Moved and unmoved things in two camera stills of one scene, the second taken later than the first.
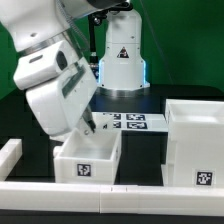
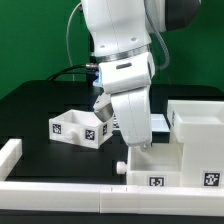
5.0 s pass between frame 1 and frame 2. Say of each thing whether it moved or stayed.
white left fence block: stayed
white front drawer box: moved
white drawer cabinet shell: stayed
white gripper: moved
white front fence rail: stayed
